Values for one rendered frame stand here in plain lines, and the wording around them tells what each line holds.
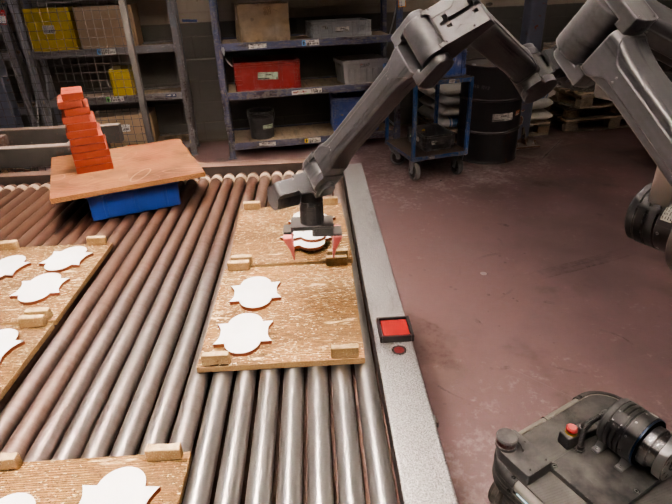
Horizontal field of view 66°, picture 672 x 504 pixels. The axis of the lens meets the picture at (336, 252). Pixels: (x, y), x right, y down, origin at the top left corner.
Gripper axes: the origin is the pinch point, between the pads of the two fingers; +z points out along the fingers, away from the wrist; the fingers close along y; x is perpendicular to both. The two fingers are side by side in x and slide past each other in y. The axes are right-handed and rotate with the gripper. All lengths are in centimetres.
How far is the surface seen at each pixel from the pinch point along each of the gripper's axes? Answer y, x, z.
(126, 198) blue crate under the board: -64, 57, 4
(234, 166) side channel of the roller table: -32, 98, 6
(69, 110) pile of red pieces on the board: -81, 70, -24
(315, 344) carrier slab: -0.5, -23.6, 9.7
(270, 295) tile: -11.1, -4.5, 8.3
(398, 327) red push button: 18.5, -18.5, 10.1
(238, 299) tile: -18.9, -5.5, 8.4
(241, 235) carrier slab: -22.3, 32.8, 8.6
